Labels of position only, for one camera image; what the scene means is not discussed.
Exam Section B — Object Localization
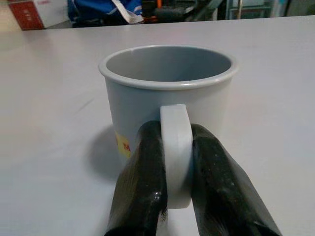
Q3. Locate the red and white cardboard box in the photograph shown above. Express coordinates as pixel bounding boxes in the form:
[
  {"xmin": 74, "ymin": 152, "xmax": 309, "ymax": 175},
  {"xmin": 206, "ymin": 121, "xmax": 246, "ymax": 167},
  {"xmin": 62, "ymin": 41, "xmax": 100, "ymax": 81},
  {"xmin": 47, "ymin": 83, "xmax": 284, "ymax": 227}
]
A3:
[{"xmin": 8, "ymin": 0, "xmax": 70, "ymax": 31}]

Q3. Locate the teal metal rack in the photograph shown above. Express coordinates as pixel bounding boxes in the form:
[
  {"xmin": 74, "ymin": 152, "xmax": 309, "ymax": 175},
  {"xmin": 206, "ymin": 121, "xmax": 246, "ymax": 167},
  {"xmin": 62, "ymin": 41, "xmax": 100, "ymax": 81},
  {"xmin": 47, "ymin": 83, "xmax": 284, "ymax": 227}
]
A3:
[{"xmin": 225, "ymin": 0, "xmax": 279, "ymax": 20}]

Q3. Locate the grey mug with yellow label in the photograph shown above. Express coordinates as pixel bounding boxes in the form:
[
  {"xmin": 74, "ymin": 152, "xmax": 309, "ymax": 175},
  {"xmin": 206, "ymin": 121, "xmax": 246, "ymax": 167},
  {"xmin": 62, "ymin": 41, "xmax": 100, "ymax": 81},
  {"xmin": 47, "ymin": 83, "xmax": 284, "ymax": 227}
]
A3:
[{"xmin": 98, "ymin": 45, "xmax": 240, "ymax": 210}]

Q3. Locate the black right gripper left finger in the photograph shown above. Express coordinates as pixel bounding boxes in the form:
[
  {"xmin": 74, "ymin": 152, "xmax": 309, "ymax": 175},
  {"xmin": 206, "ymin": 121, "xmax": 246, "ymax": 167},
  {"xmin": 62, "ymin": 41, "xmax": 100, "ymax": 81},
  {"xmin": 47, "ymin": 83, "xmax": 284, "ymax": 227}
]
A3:
[{"xmin": 104, "ymin": 121, "xmax": 169, "ymax": 236}]

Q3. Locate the blue fabric bag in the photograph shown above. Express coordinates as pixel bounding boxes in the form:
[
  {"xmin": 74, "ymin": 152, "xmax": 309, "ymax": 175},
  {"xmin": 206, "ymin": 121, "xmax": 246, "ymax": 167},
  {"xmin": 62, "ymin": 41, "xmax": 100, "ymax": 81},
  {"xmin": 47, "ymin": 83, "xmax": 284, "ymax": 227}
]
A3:
[{"xmin": 67, "ymin": 0, "xmax": 144, "ymax": 26}]

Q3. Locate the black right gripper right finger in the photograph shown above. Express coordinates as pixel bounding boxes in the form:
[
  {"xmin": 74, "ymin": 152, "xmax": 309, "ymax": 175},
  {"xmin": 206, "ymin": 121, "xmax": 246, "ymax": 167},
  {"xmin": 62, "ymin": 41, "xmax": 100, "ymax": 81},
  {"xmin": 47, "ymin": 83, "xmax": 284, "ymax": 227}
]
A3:
[{"xmin": 190, "ymin": 123, "xmax": 283, "ymax": 236}]

